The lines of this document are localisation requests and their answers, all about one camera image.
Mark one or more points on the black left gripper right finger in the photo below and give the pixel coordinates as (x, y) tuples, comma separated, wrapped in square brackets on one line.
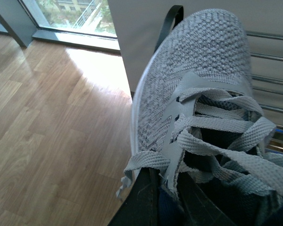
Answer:
[(199, 210)]

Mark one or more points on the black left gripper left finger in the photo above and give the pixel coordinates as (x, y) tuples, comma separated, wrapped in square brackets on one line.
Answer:
[(140, 208)]

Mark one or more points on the black metal shoe rack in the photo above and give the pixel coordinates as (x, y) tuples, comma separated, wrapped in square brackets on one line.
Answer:
[(175, 16)]

